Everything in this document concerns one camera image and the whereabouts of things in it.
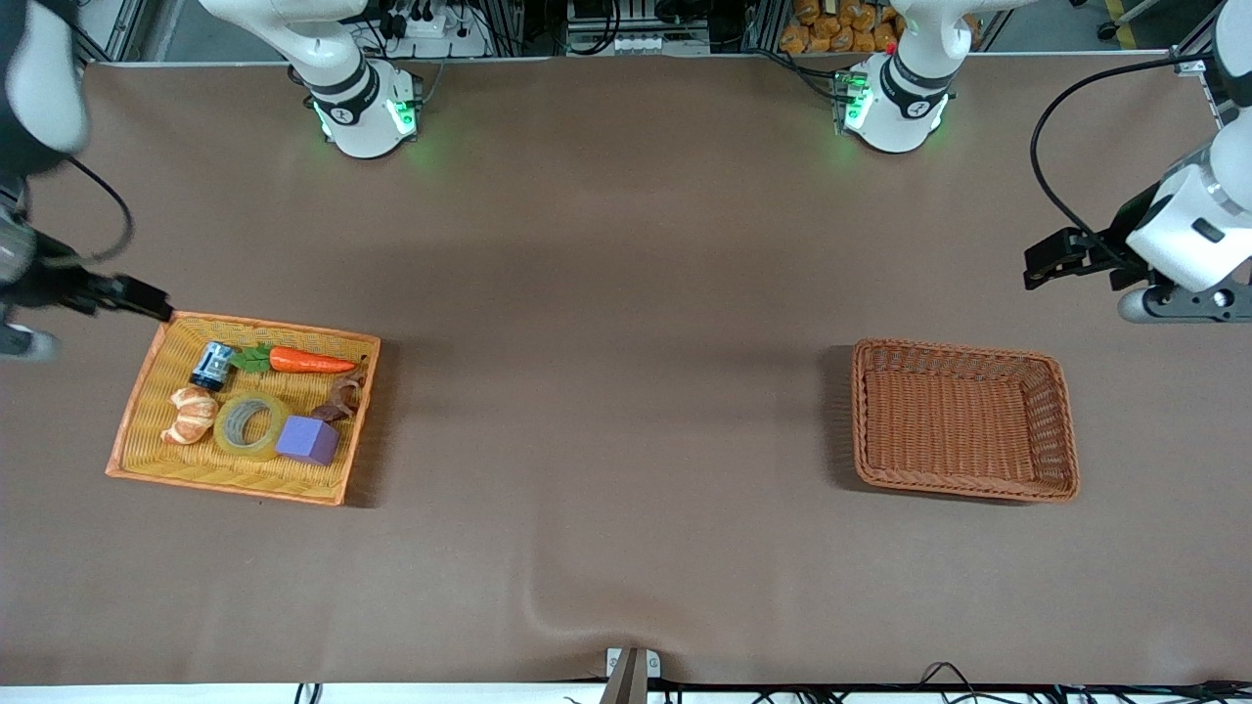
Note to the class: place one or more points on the brown table cover mat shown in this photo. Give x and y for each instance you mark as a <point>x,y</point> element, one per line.
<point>626,293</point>

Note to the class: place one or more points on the orange packaged bread pile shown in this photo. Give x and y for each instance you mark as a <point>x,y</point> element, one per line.
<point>831,29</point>

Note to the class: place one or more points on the yellow wicker basket orange rim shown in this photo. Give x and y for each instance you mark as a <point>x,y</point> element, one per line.
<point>147,430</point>

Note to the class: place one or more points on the purple foam cube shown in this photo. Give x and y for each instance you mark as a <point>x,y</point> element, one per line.
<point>305,440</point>

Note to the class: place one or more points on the toy croissant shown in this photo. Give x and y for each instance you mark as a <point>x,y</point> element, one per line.
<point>191,416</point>

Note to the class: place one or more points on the metal table edge bracket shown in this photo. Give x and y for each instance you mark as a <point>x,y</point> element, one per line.
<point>631,675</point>

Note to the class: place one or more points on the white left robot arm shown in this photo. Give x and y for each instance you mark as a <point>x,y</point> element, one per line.
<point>895,103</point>

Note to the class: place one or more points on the brown toy horse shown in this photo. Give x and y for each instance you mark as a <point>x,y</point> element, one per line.
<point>344,396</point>

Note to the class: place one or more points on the white long power strip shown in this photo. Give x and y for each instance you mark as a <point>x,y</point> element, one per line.
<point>636,43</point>

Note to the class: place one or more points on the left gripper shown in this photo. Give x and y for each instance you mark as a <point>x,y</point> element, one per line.
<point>1121,245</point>

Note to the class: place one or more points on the aluminium frame profile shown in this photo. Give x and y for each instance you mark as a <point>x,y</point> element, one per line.
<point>1208,59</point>
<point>108,29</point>

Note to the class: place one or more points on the brown wicker basket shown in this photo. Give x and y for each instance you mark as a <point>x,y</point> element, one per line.
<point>963,420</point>

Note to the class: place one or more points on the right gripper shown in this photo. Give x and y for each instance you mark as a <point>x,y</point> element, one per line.
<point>61,286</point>

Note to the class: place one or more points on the small blue labelled jar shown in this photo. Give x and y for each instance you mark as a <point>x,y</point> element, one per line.
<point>212,367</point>

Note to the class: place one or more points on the white power strip with plugs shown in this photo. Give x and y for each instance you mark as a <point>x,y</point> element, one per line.
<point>435,31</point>

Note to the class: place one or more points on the orange toy carrot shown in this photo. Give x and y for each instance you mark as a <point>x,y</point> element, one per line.
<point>308,362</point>

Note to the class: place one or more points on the yellowish clear tape roll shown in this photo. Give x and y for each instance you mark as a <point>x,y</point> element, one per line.
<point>227,438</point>

